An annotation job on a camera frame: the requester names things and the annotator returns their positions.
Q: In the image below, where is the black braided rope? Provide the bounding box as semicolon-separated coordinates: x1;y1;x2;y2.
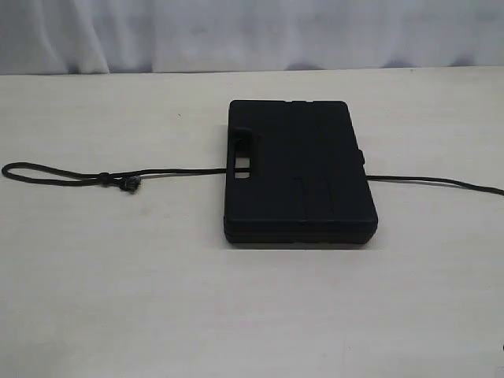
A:
1;161;504;197

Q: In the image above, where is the black plastic carry case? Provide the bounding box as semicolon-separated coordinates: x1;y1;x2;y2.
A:
224;100;378;245

